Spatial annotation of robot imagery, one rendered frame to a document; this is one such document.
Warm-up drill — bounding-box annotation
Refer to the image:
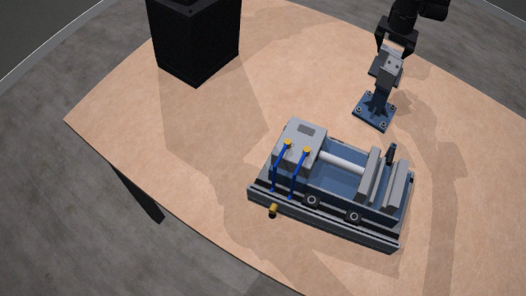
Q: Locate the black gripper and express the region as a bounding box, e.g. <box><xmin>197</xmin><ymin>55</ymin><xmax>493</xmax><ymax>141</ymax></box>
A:
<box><xmin>374</xmin><ymin>8</ymin><xmax>419</xmax><ymax>59</ymax></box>

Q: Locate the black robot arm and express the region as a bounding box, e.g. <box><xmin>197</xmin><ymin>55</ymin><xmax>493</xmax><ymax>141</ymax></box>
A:
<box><xmin>169</xmin><ymin>0</ymin><xmax>450</xmax><ymax>34</ymax></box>

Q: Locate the grey flat bar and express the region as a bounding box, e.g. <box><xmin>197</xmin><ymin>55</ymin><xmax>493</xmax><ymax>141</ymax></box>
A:
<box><xmin>366</xmin><ymin>156</ymin><xmax>386</xmax><ymax>207</ymax></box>
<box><xmin>379</xmin><ymin>161</ymin><xmax>398</xmax><ymax>212</ymax></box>

